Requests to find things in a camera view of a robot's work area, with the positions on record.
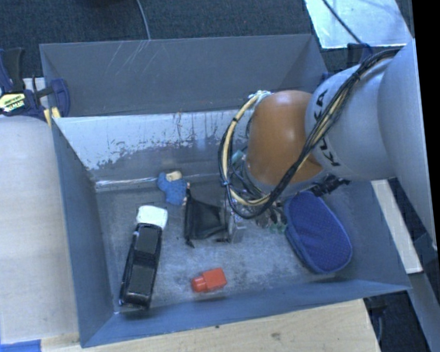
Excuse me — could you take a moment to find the black bottle with white cap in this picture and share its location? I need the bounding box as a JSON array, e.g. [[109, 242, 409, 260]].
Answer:
[[109, 202, 179, 314]]

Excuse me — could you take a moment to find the grey metal bin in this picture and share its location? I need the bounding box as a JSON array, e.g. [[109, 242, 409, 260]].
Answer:
[[37, 7, 417, 350]]

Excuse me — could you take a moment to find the black cloth pouch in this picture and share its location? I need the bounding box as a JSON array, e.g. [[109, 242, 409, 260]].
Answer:
[[179, 186, 229, 250]]

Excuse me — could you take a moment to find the pale wood board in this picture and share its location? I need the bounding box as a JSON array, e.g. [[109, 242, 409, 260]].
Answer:
[[0, 110, 81, 344]]

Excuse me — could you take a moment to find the blue oval padded pouch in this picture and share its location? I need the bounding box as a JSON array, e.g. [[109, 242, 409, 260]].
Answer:
[[280, 186, 357, 280]]

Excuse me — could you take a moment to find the small red block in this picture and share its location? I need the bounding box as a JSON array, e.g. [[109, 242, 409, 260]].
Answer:
[[189, 266, 230, 295]]

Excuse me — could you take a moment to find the blue and tan toy figure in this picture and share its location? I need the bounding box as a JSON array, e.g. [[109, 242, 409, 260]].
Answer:
[[155, 167, 194, 210]]

